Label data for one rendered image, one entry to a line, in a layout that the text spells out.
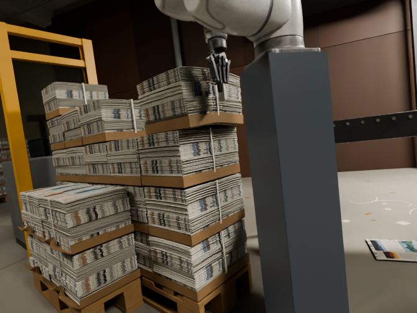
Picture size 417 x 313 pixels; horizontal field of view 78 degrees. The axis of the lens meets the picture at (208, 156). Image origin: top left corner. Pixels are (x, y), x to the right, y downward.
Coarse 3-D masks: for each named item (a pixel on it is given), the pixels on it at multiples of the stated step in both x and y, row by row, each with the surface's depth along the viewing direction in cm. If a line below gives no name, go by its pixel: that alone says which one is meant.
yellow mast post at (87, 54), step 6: (84, 42) 241; (90, 42) 244; (84, 48) 240; (90, 48) 244; (84, 54) 240; (90, 54) 244; (84, 60) 248; (90, 60) 244; (90, 66) 244; (84, 72) 247; (90, 72) 243; (90, 78) 243; (96, 78) 247
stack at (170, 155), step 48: (96, 144) 143; (144, 144) 114; (192, 144) 103; (144, 192) 119; (192, 192) 102; (240, 192) 126; (144, 240) 123; (240, 240) 124; (192, 288) 103; (240, 288) 132
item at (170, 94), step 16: (160, 80) 102; (176, 80) 96; (192, 80) 99; (144, 96) 110; (160, 96) 103; (176, 96) 97; (192, 96) 98; (208, 96) 104; (144, 112) 112; (160, 112) 105; (176, 112) 99; (192, 112) 98; (192, 128) 102
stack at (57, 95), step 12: (60, 84) 175; (72, 84) 181; (84, 84) 188; (96, 84) 194; (48, 96) 183; (60, 96) 175; (72, 96) 181; (84, 96) 186; (96, 96) 193; (48, 108) 186; (48, 120) 190; (60, 120) 174; (60, 132) 179; (60, 156) 183; (60, 168) 188
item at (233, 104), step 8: (232, 80) 118; (232, 88) 117; (232, 96) 117; (240, 96) 122; (224, 104) 112; (232, 104) 116; (240, 104) 121; (232, 112) 117; (240, 112) 122; (200, 128) 124; (208, 128) 126
